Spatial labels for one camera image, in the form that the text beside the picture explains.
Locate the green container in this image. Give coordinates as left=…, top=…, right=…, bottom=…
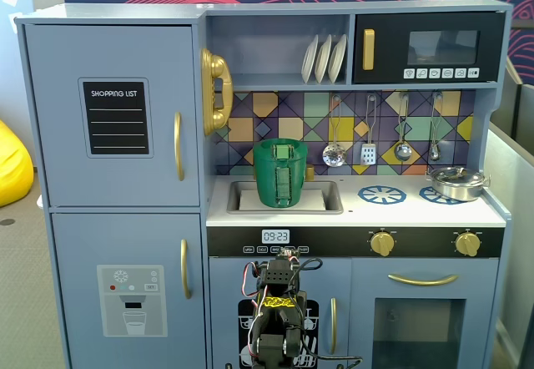
left=253, top=151, right=309, bottom=210

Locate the steel skimmer spoon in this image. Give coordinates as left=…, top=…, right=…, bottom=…
left=321, top=94, right=347, bottom=168

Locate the grey water dispenser panel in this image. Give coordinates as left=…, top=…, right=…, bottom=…
left=96, top=264, right=169, bottom=338

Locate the black shopping list board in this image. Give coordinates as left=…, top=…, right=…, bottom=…
left=78, top=77, right=154, bottom=159

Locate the blue oven door with window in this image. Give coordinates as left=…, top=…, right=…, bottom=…
left=350, top=258, right=500, bottom=369

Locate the blue fridge door with dispenser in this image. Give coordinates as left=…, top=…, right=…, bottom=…
left=50, top=213, right=208, bottom=369

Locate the gold oven handle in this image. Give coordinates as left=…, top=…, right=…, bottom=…
left=387, top=273, right=460, bottom=287

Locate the yellow beanbag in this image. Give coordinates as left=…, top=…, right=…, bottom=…
left=0, top=119, right=34, bottom=208

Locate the steel ladle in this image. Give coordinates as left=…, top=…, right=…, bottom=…
left=394, top=93, right=413, bottom=162

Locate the steel pot lid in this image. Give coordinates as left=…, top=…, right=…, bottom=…
left=429, top=166, right=485, bottom=186

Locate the grey sink basin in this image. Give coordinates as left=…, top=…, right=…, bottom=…
left=226, top=179, right=345, bottom=215

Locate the blue fridge door with board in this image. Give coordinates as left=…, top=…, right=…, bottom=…
left=24, top=24, right=201, bottom=208

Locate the gold fridge door handle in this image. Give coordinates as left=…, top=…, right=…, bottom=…
left=179, top=238, right=193, bottom=301
left=173, top=111, right=185, bottom=182

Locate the steel slotted spatula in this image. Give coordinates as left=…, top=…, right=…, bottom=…
left=360, top=94, right=379, bottom=165

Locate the black control panel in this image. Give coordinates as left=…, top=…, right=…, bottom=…
left=207, top=226, right=506, bottom=258

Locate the gold microwave handle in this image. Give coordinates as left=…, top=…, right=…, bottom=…
left=361, top=28, right=375, bottom=71

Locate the red white servo cable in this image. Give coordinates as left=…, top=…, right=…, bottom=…
left=242, top=260, right=268, bottom=345

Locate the gold dishwasher handle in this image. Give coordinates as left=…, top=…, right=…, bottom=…
left=330, top=297, right=338, bottom=356

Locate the blue toy kitchen unit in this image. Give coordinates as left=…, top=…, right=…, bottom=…
left=14, top=0, right=514, bottom=369

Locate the digital clock display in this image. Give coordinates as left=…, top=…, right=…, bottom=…
left=261, top=229, right=290, bottom=245

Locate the gold toy telephone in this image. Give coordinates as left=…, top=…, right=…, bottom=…
left=200, top=47, right=234, bottom=137

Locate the white plate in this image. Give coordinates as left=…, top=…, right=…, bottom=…
left=314, top=33, right=334, bottom=85
left=327, top=33, right=348, bottom=85
left=300, top=33, right=320, bottom=85

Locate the gold stove knob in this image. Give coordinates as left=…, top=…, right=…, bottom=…
left=370, top=230, right=397, bottom=257
left=453, top=230, right=481, bottom=258

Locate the black microwave door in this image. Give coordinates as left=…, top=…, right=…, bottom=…
left=352, top=12, right=506, bottom=85

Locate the steel pot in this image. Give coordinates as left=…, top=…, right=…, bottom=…
left=425, top=166, right=490, bottom=202

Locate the black cable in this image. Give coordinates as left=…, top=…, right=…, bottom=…
left=291, top=257, right=364, bottom=369

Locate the blue dishwasher door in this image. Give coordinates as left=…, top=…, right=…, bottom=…
left=208, top=256, right=352, bottom=369

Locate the grey partition panel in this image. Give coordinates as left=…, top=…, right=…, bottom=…
left=483, top=59, right=534, bottom=369

